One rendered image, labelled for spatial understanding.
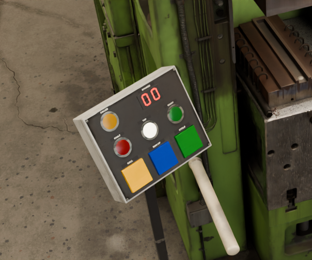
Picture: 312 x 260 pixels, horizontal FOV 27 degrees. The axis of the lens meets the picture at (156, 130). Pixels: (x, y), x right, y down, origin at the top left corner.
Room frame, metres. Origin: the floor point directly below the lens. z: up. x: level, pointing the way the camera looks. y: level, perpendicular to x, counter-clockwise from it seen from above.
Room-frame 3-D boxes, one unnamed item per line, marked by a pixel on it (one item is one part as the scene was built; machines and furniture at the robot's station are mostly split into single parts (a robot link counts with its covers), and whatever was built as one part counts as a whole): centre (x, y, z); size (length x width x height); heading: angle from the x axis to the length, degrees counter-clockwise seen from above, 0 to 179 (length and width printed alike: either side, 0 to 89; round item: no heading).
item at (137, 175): (1.35, 0.08, 1.01); 0.07 x 0.05 x 0.07; 122
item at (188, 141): (1.46, -0.09, 1.01); 0.07 x 0.05 x 0.07; 122
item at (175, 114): (1.50, -0.07, 1.09); 0.05 x 0.03 x 0.04; 97
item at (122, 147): (1.39, 0.10, 1.09); 0.05 x 0.03 x 0.04; 97
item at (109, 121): (1.43, 0.13, 1.16); 0.05 x 0.03 x 0.04; 97
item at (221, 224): (1.53, -0.15, 0.62); 0.44 x 0.05 x 0.05; 7
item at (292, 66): (1.88, -0.48, 0.99); 0.42 x 0.05 x 0.01; 7
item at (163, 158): (1.41, -0.01, 1.01); 0.07 x 0.05 x 0.07; 122
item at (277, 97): (1.87, -0.46, 0.96); 0.42 x 0.20 x 0.09; 7
